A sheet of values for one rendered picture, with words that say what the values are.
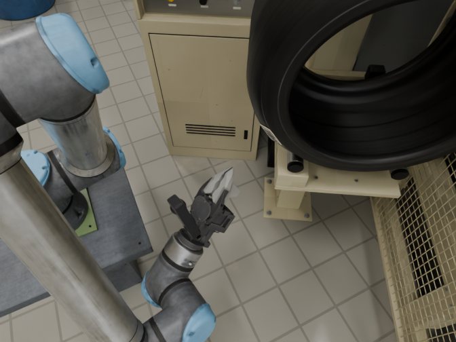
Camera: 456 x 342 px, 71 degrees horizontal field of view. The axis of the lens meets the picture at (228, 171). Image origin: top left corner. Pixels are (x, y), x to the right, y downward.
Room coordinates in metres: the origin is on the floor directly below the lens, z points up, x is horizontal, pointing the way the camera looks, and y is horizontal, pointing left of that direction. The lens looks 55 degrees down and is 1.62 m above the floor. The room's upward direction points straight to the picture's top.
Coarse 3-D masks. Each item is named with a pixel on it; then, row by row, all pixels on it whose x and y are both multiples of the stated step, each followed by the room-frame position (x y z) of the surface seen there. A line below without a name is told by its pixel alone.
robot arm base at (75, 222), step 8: (80, 192) 0.59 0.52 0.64; (72, 200) 0.52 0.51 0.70; (80, 200) 0.54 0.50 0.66; (72, 208) 0.50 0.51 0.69; (80, 208) 0.52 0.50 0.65; (64, 216) 0.47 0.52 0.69; (72, 216) 0.48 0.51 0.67; (80, 216) 0.49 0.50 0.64; (72, 224) 0.46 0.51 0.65; (80, 224) 0.48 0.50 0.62
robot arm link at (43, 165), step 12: (24, 156) 0.56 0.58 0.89; (36, 156) 0.56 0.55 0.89; (48, 156) 0.57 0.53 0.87; (36, 168) 0.52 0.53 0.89; (48, 168) 0.52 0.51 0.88; (60, 168) 0.54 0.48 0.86; (48, 180) 0.50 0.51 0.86; (60, 180) 0.51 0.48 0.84; (48, 192) 0.48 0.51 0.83; (60, 192) 0.49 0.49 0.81; (72, 192) 0.50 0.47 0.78; (60, 204) 0.48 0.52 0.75
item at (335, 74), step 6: (318, 72) 0.85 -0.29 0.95; (324, 72) 0.85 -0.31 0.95; (330, 72) 0.85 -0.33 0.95; (336, 72) 0.85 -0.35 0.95; (342, 72) 0.85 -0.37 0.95; (348, 72) 0.85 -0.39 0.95; (354, 72) 0.85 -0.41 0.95; (360, 72) 0.85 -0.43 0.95; (330, 78) 0.84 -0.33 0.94; (336, 78) 0.84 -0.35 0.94; (342, 78) 0.84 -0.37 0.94; (348, 78) 0.84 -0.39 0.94; (354, 78) 0.83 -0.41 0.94; (360, 78) 0.83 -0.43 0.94
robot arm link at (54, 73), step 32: (0, 32) 0.38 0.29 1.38; (32, 32) 0.37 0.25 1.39; (64, 32) 0.38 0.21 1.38; (0, 64) 0.32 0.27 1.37; (32, 64) 0.34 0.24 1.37; (64, 64) 0.35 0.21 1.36; (96, 64) 0.37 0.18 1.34; (0, 96) 0.30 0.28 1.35; (32, 96) 0.31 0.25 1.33; (64, 96) 0.33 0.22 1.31; (64, 128) 0.38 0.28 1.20; (96, 128) 0.45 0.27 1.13; (64, 160) 0.54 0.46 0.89; (96, 160) 0.51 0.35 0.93
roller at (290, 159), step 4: (288, 152) 0.56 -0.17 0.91; (288, 156) 0.54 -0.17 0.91; (292, 156) 0.53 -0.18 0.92; (296, 156) 0.53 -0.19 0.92; (288, 160) 0.53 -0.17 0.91; (292, 160) 0.52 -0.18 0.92; (296, 160) 0.52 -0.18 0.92; (300, 160) 0.52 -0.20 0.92; (288, 164) 0.51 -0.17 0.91; (292, 164) 0.51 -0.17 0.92; (296, 164) 0.51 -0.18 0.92; (300, 164) 0.51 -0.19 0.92; (288, 168) 0.51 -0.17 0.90; (292, 168) 0.51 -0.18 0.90; (296, 168) 0.51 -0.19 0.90; (300, 168) 0.51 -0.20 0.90; (296, 172) 0.51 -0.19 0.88
